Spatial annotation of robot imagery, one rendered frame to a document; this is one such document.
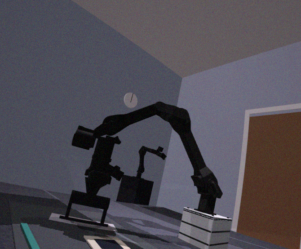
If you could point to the teal small trowel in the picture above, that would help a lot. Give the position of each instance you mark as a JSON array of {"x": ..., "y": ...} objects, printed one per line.
[{"x": 29, "y": 236}]

